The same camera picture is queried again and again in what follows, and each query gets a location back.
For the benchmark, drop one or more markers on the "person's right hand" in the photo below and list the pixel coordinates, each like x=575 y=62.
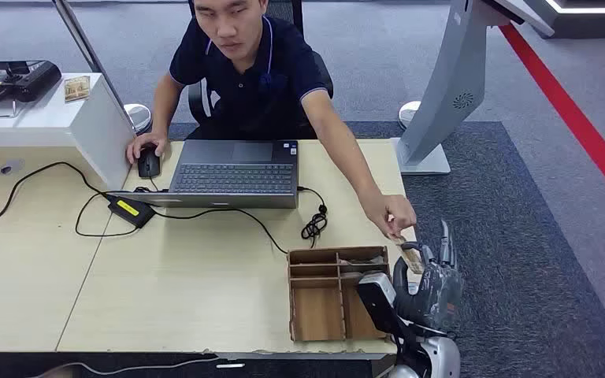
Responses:
x=151 y=138

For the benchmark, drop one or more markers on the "person's left hand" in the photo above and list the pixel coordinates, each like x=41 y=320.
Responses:
x=388 y=211

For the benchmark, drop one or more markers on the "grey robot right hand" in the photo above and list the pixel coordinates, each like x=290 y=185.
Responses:
x=430 y=297

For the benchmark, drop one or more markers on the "black computer mouse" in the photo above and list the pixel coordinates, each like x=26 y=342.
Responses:
x=149 y=164

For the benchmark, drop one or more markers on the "brown patterned ID card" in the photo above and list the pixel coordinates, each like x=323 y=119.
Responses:
x=413 y=260

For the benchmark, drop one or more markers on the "person's right forearm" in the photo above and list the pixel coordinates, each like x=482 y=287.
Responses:
x=159 y=115

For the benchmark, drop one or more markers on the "person's left forearm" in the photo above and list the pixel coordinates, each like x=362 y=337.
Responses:
x=347 y=154

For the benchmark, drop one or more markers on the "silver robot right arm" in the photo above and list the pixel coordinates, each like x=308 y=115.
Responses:
x=441 y=357

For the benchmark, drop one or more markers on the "room key card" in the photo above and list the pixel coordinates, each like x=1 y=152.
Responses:
x=365 y=261

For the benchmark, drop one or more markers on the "person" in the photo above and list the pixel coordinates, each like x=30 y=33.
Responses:
x=250 y=78

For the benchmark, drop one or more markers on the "black card reader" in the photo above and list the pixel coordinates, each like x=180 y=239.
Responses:
x=26 y=78

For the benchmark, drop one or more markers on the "black power adapter yellow label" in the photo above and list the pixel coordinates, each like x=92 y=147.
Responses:
x=130 y=210

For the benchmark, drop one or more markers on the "dark grey rug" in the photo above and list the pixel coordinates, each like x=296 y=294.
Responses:
x=490 y=235

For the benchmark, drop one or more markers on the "grey laptop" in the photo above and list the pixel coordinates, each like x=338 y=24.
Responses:
x=234 y=177

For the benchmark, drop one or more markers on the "round silver base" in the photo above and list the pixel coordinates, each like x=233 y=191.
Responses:
x=407 y=112

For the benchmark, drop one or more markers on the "white riser stand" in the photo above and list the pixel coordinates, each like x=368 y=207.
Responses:
x=47 y=122

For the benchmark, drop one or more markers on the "wooden compartment tray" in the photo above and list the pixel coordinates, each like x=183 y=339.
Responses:
x=318 y=313

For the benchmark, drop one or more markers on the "metal pole with round base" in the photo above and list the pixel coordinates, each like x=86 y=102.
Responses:
x=86 y=44

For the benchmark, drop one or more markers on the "grey desk grommet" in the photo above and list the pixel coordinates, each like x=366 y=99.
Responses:
x=10 y=167

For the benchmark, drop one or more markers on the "grey kiosk stand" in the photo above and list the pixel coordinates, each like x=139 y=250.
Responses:
x=454 y=78

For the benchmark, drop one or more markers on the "white sticker strip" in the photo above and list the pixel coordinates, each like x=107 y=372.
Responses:
x=229 y=365

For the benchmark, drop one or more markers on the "dark platform with light strip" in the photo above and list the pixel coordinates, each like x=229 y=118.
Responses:
x=594 y=23

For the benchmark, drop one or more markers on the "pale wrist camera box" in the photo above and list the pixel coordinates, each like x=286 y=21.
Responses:
x=378 y=287

